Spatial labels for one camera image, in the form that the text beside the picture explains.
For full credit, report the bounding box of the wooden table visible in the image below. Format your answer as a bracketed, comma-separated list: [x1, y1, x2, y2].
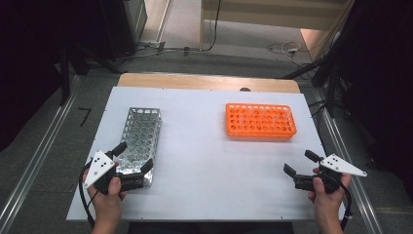
[116, 72, 301, 95]

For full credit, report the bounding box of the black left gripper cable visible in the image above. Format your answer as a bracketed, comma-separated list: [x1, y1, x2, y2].
[78, 160, 99, 228]

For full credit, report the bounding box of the dark cabinet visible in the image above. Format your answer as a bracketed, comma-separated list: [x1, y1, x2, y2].
[98, 0, 148, 61]

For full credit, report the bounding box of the black metal stand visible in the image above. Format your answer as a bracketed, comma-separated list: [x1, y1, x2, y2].
[281, 53, 347, 119]
[58, 44, 72, 106]

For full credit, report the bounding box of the black tape mark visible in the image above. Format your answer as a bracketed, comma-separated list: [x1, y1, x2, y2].
[77, 107, 93, 128]

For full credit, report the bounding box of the metal test tube rack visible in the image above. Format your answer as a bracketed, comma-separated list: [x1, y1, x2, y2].
[115, 106, 163, 188]

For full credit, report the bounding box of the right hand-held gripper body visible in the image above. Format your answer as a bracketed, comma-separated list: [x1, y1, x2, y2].
[293, 153, 368, 195]

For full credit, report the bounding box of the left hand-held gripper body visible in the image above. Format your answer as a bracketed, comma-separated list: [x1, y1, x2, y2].
[83, 150, 146, 196]

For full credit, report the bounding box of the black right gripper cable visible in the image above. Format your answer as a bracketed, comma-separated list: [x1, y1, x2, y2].
[339, 181, 355, 232]

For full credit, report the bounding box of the black hanging cable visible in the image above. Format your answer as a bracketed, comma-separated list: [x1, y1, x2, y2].
[202, 0, 224, 53]

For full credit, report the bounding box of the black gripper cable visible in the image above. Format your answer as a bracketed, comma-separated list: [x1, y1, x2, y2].
[339, 181, 355, 232]
[78, 160, 99, 228]

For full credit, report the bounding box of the aluminium floor rail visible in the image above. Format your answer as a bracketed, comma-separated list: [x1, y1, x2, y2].
[313, 89, 386, 234]
[0, 75, 81, 233]

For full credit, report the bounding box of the orange test tube rack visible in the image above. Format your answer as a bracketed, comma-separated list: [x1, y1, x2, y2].
[225, 102, 298, 140]

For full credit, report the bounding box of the clear glass test tube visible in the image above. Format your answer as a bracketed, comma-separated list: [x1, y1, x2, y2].
[283, 106, 293, 126]
[237, 106, 247, 126]

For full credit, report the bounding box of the light wooden furniture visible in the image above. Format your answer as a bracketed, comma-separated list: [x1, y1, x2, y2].
[199, 0, 356, 52]

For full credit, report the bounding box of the white cable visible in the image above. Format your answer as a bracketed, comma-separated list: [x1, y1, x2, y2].
[266, 41, 313, 67]

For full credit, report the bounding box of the person's right hand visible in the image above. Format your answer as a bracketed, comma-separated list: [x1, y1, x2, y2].
[307, 173, 353, 213]

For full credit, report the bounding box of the person's left hand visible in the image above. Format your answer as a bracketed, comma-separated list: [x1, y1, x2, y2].
[82, 170, 130, 214]

